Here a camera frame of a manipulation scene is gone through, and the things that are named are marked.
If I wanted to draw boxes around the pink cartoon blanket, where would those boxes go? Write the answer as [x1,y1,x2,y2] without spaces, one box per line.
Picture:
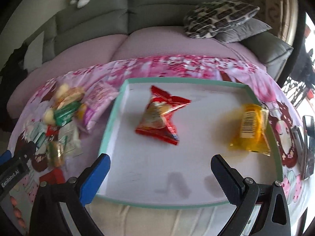
[8,54,314,235]

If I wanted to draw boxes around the teal rimmed white tray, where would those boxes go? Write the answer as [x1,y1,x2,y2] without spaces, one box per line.
[97,77,283,209]

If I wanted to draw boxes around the leopard print pillow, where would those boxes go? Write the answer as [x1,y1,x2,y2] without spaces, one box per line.
[183,0,260,39]

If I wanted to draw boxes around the dark red snack pack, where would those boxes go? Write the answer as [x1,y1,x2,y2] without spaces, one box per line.
[40,168,66,184]

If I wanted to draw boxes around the pale yellow bun pack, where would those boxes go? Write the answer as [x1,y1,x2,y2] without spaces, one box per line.
[42,108,56,126]

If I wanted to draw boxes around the white clear snack pack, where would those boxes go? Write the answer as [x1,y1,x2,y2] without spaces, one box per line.
[58,122,82,157]

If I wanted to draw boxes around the small red candy packet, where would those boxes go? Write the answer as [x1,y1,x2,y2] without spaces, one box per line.
[45,125,59,141]

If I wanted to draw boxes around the pale round bread pack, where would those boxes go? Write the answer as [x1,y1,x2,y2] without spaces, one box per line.
[53,83,85,110]

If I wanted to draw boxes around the yellow snack packet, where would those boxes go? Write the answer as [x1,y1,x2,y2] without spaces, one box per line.
[230,103,271,156]

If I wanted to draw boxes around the red snack packet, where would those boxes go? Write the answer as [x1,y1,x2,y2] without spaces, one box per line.
[135,85,191,146]

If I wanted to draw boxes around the grey satin pillow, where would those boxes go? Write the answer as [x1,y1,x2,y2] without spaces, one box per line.
[214,18,272,44]

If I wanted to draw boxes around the green white biscuit pack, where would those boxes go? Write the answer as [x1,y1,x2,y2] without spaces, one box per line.
[23,121,47,149]

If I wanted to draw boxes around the green snack packet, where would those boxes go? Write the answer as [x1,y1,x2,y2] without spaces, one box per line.
[54,101,81,127]

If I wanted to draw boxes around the pink white snack bag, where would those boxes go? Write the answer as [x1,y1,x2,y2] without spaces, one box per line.
[78,80,119,132]

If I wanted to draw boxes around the grey sofa pink cushions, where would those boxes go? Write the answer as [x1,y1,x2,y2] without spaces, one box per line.
[1,0,293,119]

